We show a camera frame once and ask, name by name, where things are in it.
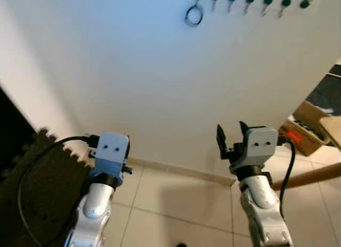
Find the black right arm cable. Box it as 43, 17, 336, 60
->
274, 135, 297, 216

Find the brown wooden beam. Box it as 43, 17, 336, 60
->
271, 162, 341, 192

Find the metal key ring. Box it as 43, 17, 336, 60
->
184, 4, 204, 28

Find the black floor rug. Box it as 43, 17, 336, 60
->
306, 63, 341, 117

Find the dark foam puzzle mat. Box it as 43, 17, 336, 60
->
0, 129, 94, 247

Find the brown cardboard box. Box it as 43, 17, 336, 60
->
278, 100, 334, 157

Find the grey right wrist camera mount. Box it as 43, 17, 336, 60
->
233, 126, 279, 169

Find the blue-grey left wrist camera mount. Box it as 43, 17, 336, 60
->
88, 132, 130, 178

